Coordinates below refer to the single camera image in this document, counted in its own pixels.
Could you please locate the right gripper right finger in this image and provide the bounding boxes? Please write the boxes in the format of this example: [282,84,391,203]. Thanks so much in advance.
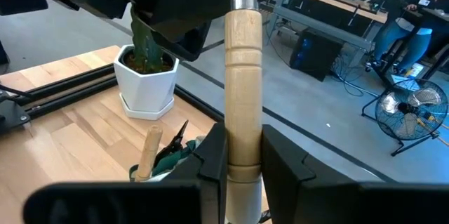
[261,124,449,224]

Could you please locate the black aluminium table frame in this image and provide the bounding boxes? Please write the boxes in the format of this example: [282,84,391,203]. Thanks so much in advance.
[0,64,225,124]

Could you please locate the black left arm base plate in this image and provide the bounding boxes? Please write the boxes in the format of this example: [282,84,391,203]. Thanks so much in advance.
[0,89,32,136]

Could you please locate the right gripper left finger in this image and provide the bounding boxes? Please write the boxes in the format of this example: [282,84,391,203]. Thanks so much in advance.
[22,122,229,224]

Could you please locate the black computer tower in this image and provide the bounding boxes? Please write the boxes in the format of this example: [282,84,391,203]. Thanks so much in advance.
[288,27,345,83]

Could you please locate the white hexagonal plant pot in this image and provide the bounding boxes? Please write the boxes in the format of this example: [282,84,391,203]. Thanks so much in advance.
[112,44,180,121]

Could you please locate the orange floor cable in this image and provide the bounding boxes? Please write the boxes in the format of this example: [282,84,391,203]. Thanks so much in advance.
[417,117,449,148]

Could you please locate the black floor fan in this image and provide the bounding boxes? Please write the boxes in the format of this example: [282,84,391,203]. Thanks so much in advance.
[361,77,449,157]

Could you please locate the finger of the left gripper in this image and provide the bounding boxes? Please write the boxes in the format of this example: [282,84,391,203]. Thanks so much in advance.
[150,19,212,62]

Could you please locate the person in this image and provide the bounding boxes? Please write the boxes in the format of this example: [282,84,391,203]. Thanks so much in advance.
[364,0,449,74]

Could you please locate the wooden desk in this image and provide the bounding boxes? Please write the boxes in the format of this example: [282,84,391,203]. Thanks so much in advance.
[272,0,389,67]

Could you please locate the wooden-handled hand trowel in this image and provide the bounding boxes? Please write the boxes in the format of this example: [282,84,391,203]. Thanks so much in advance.
[135,124,164,183]

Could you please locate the small green-handled pruner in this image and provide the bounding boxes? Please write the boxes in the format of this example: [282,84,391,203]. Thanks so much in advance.
[152,119,191,169]

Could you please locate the black floor cables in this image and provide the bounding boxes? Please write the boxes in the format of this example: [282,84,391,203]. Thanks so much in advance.
[330,54,380,99]

